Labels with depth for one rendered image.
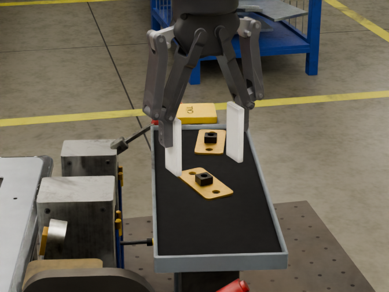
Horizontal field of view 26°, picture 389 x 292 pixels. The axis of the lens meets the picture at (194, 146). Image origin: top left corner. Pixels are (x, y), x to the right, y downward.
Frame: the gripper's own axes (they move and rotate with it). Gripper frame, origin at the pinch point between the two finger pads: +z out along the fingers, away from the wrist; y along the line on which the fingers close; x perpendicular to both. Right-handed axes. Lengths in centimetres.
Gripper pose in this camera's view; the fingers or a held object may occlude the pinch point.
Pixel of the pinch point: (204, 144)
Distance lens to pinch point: 100.7
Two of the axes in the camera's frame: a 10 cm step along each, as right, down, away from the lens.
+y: -8.8, 1.8, -4.4
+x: 4.7, 3.4, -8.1
